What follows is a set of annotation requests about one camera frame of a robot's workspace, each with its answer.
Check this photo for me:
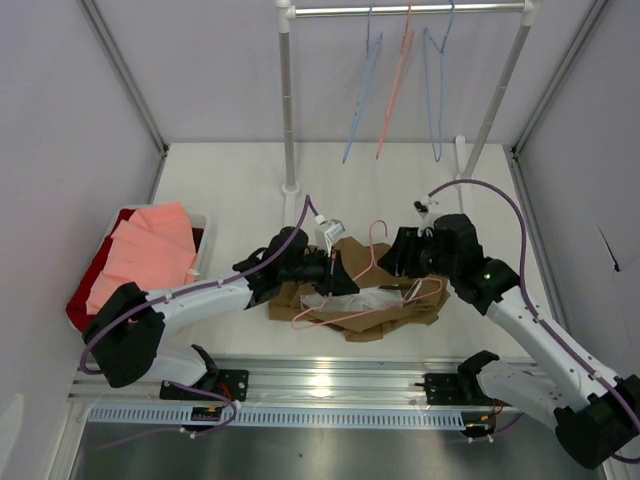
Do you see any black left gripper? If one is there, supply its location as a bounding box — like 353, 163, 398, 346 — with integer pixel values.
279, 246, 359, 297

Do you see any tan brown skirt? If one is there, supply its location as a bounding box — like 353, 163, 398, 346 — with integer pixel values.
268, 237, 449, 342

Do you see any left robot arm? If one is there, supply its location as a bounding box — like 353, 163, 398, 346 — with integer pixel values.
81, 227, 359, 400

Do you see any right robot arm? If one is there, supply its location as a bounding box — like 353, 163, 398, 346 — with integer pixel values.
378, 214, 639, 469

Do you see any pink folded garment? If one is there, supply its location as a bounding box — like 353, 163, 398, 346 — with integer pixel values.
85, 202, 201, 317

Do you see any white clothes rack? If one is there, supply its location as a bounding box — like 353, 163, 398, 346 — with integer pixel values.
275, 1, 542, 225

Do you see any red folded garment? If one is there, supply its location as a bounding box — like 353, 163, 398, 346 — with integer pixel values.
65, 208, 207, 334

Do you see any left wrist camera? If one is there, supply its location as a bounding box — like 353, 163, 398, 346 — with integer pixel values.
315, 214, 345, 256

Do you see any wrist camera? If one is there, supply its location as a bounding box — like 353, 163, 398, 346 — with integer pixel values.
315, 214, 345, 256
413, 195, 442, 235

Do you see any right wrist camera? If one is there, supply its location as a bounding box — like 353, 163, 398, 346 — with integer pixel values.
413, 195, 442, 235

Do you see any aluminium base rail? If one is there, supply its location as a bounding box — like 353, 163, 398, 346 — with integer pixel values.
66, 355, 467, 410

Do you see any perforated cable tray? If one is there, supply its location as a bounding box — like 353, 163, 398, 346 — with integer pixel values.
88, 404, 466, 431

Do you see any right blue wire hanger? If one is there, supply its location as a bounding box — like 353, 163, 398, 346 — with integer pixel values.
421, 1, 457, 163

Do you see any blue wire hanger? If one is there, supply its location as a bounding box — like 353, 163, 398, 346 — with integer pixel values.
421, 1, 457, 163
342, 3, 384, 164

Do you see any left blue wire hanger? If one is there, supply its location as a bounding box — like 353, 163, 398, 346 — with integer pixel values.
342, 3, 384, 164

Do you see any right aluminium frame post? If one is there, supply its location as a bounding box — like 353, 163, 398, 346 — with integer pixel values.
511, 0, 614, 161

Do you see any aluminium frame post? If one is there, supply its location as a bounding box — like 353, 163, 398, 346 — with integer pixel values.
77, 0, 170, 156
511, 0, 614, 161

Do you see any left aluminium frame post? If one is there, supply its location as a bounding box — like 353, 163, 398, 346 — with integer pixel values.
77, 0, 170, 156

